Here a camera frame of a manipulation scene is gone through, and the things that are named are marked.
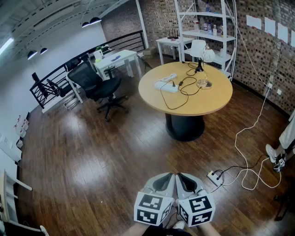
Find long white table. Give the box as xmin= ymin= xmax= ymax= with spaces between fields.
xmin=94 ymin=49 xmax=142 ymax=80

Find white metal shelving rack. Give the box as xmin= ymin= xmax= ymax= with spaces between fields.
xmin=174 ymin=0 xmax=238 ymax=81

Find black floor cable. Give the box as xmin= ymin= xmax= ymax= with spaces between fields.
xmin=210 ymin=153 xmax=270 ymax=195

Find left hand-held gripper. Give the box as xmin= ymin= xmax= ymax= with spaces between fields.
xmin=134 ymin=172 xmax=176 ymax=227

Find person's right forearm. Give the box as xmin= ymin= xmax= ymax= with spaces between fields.
xmin=198 ymin=222 xmax=223 ymax=236

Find gold arc globe lamp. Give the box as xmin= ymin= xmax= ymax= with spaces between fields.
xmin=197 ymin=43 xmax=216 ymax=90

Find white cabinet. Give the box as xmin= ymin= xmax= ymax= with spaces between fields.
xmin=0 ymin=132 xmax=33 ymax=225

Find person's black shirt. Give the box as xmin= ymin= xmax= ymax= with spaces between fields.
xmin=142 ymin=224 xmax=192 ymax=236

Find black stand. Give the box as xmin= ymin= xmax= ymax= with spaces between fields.
xmin=273 ymin=193 xmax=295 ymax=222

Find fluorescent ceiling light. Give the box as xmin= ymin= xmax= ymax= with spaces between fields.
xmin=0 ymin=37 xmax=15 ymax=55

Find person's left forearm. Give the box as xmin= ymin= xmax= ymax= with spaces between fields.
xmin=121 ymin=222 xmax=150 ymax=236

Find white steel column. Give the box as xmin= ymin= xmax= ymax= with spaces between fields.
xmin=135 ymin=0 xmax=149 ymax=49

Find small white square table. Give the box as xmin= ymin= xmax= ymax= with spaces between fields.
xmin=156 ymin=36 xmax=195 ymax=65

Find black mesh office chair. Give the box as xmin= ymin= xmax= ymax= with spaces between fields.
xmin=65 ymin=57 xmax=130 ymax=123

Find cardboard box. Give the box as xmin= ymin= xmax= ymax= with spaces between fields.
xmin=142 ymin=47 xmax=157 ymax=58

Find white shade black lamp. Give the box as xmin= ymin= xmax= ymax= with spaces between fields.
xmin=190 ymin=39 xmax=207 ymax=73

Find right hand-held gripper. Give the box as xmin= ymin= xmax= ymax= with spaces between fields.
xmin=176 ymin=172 xmax=216 ymax=228

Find long white cable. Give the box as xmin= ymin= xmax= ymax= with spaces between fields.
xmin=224 ymin=0 xmax=282 ymax=191

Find white floor power strip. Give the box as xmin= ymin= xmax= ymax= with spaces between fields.
xmin=206 ymin=170 xmax=223 ymax=187

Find black lamp cord with switch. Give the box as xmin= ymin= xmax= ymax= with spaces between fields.
xmin=159 ymin=76 xmax=203 ymax=111

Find black metal railing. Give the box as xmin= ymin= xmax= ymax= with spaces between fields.
xmin=29 ymin=29 xmax=148 ymax=110

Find black cable of shade lamp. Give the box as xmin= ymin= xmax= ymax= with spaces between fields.
xmin=182 ymin=60 xmax=200 ymax=77

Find black chair with chrome frame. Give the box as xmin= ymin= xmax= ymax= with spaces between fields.
xmin=46 ymin=77 xmax=78 ymax=110

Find round wooden table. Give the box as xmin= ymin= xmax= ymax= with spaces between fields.
xmin=138 ymin=61 xmax=233 ymax=142

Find white boxes with red marks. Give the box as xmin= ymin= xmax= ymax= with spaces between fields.
xmin=13 ymin=114 xmax=30 ymax=139

